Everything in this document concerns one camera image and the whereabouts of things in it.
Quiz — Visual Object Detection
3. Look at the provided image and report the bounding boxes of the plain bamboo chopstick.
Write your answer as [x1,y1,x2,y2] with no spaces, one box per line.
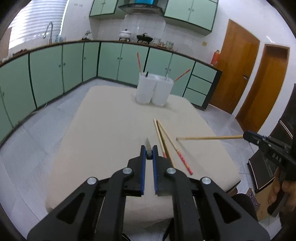
[176,135,243,141]

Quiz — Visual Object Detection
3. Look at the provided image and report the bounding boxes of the red floral chopstick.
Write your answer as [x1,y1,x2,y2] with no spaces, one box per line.
[157,120,193,175]

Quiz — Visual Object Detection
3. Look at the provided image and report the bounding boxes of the bamboo orange-band chopstick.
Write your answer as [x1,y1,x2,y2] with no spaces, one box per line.
[154,119,167,158]

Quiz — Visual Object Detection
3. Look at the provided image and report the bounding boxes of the red-handled chopstick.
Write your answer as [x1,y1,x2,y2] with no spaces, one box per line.
[174,69,191,82]
[137,52,142,75]

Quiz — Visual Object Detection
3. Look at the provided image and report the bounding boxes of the chrome kitchen faucet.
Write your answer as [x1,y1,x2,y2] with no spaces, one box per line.
[43,22,54,45]

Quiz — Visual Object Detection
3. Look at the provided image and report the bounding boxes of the person's right hand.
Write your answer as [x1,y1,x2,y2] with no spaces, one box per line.
[268,167,295,222]

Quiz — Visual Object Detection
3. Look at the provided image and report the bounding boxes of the wooden door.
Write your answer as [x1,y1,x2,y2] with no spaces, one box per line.
[236,44,290,132]
[210,20,260,114]

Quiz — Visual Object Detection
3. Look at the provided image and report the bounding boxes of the orange gas cylinder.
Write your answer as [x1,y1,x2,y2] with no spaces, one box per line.
[210,50,220,66]

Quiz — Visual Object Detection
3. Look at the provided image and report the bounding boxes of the right white plastic container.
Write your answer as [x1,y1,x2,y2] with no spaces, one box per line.
[152,75,174,106]

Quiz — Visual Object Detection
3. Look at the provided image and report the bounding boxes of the white plastic container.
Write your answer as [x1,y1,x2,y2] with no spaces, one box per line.
[136,73,158,104]
[152,75,174,106]

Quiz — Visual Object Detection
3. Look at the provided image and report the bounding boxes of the left white plastic container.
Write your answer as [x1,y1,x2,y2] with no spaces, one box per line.
[136,73,158,104]

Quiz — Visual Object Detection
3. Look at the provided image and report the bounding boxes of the green upper cabinets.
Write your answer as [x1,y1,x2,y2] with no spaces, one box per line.
[89,0,219,36]

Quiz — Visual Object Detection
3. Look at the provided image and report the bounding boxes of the black wok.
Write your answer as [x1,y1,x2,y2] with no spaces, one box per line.
[137,33,153,45]

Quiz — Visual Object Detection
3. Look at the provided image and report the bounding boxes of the green base cabinet run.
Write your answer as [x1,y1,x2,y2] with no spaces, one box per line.
[1,40,222,141]

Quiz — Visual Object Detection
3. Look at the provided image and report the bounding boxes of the white cooking pot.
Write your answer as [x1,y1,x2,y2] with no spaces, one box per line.
[119,29,132,42]

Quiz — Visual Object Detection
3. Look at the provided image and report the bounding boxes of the range hood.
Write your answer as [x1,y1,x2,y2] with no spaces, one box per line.
[119,3,164,16]

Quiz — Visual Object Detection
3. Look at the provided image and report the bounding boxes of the window blinds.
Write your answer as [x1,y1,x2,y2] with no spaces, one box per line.
[9,0,68,49]

